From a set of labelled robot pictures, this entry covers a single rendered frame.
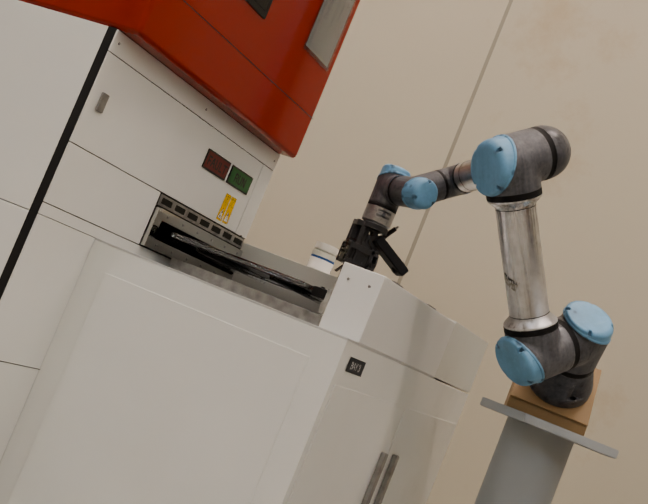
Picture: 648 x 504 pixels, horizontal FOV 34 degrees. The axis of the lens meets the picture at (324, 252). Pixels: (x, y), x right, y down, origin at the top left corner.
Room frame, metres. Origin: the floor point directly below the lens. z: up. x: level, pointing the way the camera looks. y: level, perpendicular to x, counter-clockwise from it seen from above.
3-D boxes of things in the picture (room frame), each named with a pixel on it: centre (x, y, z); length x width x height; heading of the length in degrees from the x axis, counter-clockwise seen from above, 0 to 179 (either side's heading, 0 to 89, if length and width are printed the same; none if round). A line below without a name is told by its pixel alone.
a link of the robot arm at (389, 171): (2.63, -0.09, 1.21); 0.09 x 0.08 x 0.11; 31
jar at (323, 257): (3.04, 0.00, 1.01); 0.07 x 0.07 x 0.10
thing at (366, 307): (2.35, -0.20, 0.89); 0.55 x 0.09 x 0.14; 155
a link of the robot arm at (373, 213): (2.63, -0.09, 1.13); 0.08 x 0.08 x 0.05
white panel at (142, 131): (2.48, 0.38, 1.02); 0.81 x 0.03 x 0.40; 155
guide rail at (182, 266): (2.43, 0.10, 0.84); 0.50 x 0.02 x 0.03; 65
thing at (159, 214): (2.64, 0.30, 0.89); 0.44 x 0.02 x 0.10; 155
